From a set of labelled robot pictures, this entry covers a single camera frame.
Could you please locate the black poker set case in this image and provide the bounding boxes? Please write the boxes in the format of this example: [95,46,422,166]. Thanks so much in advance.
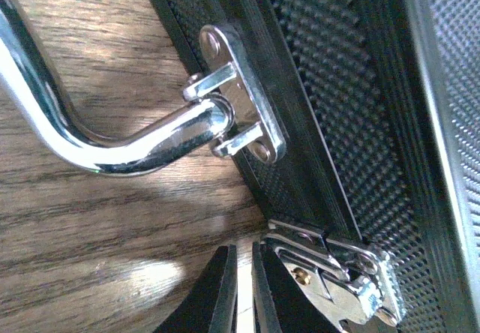
[1,0,479,332]

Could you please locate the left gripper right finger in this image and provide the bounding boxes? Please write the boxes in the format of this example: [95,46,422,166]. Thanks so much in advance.
[252,241,337,332]

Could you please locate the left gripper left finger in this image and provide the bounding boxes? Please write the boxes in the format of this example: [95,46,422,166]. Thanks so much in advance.
[155,244,238,332]

